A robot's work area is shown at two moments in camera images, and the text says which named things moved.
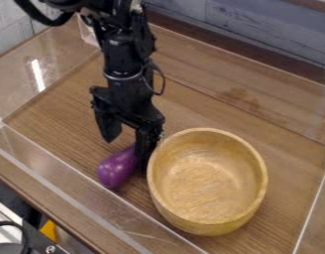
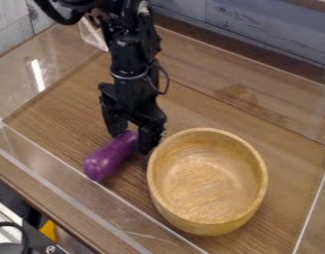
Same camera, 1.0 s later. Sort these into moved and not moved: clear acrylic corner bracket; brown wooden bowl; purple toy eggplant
Moved: purple toy eggplant
Not moved: brown wooden bowl; clear acrylic corner bracket
